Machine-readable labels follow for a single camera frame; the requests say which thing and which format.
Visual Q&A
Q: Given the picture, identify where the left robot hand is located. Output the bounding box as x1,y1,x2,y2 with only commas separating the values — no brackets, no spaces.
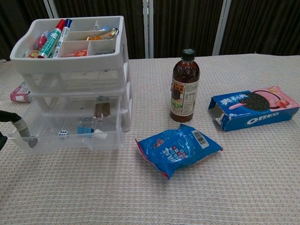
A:
0,110,31,151

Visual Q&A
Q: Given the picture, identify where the clear shallow drawer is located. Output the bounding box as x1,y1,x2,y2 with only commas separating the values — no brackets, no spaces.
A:
22,69,125,92

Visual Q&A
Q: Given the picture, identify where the white plastic drawer organizer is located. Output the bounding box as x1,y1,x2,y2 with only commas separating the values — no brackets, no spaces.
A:
9,15,133,132

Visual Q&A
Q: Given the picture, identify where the pink floral carton box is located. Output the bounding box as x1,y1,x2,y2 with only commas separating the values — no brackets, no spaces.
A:
10,81,32,103

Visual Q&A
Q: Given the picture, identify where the yellow red lion packet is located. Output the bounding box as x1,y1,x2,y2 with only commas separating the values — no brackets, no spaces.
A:
23,49,42,58

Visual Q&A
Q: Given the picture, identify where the small white cap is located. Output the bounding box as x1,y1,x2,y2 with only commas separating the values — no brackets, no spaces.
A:
93,130,109,141

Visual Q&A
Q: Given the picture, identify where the brown rectangular block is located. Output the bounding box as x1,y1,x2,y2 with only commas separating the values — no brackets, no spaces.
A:
94,95,111,121

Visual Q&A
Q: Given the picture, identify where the pink candy packet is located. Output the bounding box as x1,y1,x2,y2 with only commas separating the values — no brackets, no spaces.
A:
33,33,49,50

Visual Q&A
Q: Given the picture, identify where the red-capped green marker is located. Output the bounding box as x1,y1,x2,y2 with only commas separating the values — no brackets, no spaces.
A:
37,19,66,58

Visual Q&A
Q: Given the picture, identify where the small red packet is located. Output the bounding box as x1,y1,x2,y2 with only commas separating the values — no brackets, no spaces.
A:
66,49,88,58

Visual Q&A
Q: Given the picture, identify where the blue-capped white marker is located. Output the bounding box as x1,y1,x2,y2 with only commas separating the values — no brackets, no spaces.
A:
52,18,73,58

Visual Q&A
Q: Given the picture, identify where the beige woven tablecloth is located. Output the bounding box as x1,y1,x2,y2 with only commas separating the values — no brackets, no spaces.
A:
0,53,300,225

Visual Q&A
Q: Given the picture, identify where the blue snack bag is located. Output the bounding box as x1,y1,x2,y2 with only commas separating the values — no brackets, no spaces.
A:
135,123,223,180

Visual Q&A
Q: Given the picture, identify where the brown tea bottle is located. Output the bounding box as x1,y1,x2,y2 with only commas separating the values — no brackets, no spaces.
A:
170,48,201,123

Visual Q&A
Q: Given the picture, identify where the dark folding screen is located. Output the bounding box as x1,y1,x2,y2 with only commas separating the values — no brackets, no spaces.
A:
0,0,300,61

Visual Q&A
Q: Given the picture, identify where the blue pink Oreo box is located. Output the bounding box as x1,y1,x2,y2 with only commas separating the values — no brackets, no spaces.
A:
208,85,300,132

